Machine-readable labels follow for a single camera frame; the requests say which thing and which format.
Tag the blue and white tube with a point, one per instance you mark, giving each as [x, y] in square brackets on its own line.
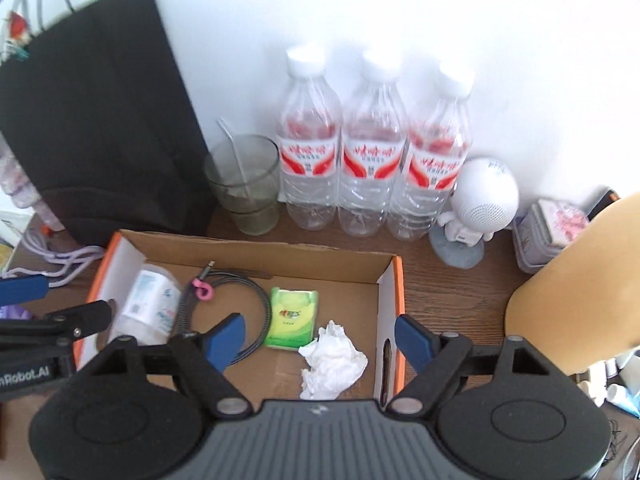
[625, 400]

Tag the pink textured vase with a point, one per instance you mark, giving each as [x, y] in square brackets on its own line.
[25, 190]

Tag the clear straw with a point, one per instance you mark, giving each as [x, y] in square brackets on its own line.
[235, 150]

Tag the white tissue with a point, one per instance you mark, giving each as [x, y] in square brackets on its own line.
[332, 360]

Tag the glass cup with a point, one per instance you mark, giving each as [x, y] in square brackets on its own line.
[250, 180]

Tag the white astronaut speaker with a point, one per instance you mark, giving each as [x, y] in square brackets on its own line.
[485, 195]

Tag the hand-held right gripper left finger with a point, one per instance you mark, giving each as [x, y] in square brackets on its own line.
[227, 340]

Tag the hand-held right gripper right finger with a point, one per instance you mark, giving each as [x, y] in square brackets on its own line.
[412, 337]

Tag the black paper bag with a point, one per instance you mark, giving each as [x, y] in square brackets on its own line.
[100, 110]

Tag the teal binder clip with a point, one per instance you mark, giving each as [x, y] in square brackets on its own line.
[21, 52]

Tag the orange cardboard box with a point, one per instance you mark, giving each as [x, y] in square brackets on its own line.
[320, 270]

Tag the yellow thermos jug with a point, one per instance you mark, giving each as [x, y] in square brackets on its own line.
[575, 285]

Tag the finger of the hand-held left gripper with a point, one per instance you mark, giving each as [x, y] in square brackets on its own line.
[75, 317]
[25, 287]

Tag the black device with orange edge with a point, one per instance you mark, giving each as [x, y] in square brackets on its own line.
[604, 201]

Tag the small white bottles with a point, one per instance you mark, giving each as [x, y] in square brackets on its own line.
[597, 380]

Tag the red dried flower bud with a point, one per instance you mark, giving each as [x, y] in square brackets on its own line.
[17, 25]

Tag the green tissue packet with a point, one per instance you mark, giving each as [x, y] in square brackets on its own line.
[292, 317]

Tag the red label water bottle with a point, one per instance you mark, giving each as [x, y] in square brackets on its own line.
[307, 160]
[372, 165]
[435, 160]

